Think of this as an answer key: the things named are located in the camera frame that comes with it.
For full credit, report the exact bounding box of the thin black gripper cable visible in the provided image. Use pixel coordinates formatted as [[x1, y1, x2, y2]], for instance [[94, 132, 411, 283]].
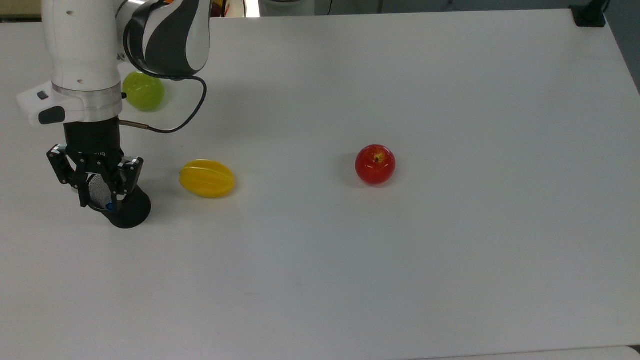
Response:
[[119, 74, 208, 135]]

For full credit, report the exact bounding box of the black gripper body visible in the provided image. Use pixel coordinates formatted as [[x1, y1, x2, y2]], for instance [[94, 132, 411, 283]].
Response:
[[63, 118, 125, 174]]

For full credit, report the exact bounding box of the yellow starfruit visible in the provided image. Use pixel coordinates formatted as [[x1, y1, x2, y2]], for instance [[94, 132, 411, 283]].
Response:
[[179, 159, 236, 199]]

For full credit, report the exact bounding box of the black mesh pen cup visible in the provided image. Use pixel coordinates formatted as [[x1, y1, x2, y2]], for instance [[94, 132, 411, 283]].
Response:
[[84, 172, 152, 230]]

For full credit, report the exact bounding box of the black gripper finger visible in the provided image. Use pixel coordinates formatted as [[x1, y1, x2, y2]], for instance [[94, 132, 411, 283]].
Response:
[[46, 144, 92, 209], [102, 156, 145, 211]]

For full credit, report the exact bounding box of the green apple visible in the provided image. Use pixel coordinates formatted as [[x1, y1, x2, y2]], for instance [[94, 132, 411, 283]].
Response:
[[122, 71, 166, 112]]

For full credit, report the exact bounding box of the beige board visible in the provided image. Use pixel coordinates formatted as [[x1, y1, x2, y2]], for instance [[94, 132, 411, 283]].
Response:
[[0, 0, 44, 20]]

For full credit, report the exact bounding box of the red apple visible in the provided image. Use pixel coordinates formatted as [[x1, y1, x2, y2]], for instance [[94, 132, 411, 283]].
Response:
[[355, 144, 397, 186]]

